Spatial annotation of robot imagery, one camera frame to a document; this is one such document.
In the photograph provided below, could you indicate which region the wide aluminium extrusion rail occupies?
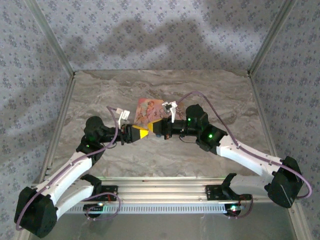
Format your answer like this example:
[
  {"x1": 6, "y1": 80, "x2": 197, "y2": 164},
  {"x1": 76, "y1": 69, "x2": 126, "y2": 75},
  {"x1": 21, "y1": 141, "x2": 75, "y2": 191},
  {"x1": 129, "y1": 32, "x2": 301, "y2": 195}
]
[{"x1": 29, "y1": 176, "x2": 300, "y2": 204}]

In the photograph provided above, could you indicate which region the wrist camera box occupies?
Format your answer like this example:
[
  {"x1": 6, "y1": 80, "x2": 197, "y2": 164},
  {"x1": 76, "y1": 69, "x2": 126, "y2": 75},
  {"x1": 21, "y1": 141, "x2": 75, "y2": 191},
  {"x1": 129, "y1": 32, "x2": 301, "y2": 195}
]
[
  {"x1": 161, "y1": 99, "x2": 180, "y2": 123},
  {"x1": 117, "y1": 108, "x2": 131, "y2": 131}
]

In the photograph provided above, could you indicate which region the pink picture book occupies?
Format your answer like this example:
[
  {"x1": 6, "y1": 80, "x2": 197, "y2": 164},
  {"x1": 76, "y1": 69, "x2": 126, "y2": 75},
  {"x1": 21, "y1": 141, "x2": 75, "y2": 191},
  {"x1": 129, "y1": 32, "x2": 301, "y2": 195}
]
[{"x1": 133, "y1": 97, "x2": 186, "y2": 126}]

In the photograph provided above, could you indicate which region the purple cable loop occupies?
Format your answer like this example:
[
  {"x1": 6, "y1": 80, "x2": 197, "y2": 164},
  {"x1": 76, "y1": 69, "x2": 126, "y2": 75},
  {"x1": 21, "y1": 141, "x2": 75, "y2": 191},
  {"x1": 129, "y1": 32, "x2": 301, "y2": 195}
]
[
  {"x1": 226, "y1": 194, "x2": 254, "y2": 221},
  {"x1": 84, "y1": 191, "x2": 122, "y2": 222}
]

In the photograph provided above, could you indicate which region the aluminium table edge rail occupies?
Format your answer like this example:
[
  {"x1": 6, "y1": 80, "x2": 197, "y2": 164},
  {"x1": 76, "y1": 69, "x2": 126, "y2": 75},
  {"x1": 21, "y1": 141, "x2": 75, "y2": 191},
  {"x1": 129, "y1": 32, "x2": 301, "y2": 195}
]
[
  {"x1": 247, "y1": 74, "x2": 286, "y2": 182},
  {"x1": 37, "y1": 74, "x2": 77, "y2": 183}
]

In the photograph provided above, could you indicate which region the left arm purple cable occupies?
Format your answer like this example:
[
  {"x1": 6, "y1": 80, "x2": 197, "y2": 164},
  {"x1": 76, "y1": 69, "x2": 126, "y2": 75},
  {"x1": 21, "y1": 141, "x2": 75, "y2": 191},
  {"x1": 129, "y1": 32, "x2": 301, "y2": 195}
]
[{"x1": 15, "y1": 106, "x2": 125, "y2": 231}]

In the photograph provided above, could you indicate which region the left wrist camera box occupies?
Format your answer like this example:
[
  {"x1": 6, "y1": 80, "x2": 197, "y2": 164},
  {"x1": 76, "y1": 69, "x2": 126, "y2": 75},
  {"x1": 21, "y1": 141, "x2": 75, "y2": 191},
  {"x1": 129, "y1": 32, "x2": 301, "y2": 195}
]
[{"x1": 117, "y1": 108, "x2": 131, "y2": 131}]

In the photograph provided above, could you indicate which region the white slotted cable duct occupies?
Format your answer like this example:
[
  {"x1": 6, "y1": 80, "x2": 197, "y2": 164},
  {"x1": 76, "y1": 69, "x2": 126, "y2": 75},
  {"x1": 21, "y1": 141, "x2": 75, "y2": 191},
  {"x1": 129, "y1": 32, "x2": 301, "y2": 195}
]
[{"x1": 66, "y1": 203, "x2": 242, "y2": 215}]

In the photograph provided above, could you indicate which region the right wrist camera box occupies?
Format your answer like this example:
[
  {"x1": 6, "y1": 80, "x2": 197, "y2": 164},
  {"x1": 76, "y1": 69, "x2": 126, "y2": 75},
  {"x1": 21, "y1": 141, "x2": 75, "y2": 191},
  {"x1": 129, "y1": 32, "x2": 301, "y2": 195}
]
[{"x1": 161, "y1": 99, "x2": 180, "y2": 123}]

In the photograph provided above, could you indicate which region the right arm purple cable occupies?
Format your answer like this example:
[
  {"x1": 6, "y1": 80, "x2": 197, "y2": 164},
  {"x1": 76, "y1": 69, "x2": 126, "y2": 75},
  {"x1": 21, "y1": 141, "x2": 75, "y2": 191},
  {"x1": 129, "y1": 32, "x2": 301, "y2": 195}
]
[{"x1": 174, "y1": 91, "x2": 313, "y2": 200}]

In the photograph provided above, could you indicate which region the circuit board with green light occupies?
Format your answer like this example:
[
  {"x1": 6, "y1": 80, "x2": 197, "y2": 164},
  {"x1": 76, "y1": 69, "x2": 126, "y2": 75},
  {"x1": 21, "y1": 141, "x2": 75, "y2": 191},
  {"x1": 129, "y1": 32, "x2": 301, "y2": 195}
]
[
  {"x1": 83, "y1": 202, "x2": 105, "y2": 213},
  {"x1": 223, "y1": 203, "x2": 245, "y2": 216}
]

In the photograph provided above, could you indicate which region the aluminium frame post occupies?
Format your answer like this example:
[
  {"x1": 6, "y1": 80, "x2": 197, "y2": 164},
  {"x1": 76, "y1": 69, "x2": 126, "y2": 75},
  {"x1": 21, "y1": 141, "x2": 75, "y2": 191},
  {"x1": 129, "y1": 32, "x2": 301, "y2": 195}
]
[
  {"x1": 286, "y1": 201, "x2": 313, "y2": 240},
  {"x1": 24, "y1": 0, "x2": 77, "y2": 77},
  {"x1": 246, "y1": 0, "x2": 295, "y2": 77}
]

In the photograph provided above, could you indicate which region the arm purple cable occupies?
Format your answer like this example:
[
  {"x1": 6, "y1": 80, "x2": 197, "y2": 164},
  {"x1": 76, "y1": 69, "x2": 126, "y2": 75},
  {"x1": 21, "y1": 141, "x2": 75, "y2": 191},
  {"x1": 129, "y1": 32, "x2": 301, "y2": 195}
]
[
  {"x1": 15, "y1": 106, "x2": 125, "y2": 231},
  {"x1": 174, "y1": 91, "x2": 313, "y2": 200}
]

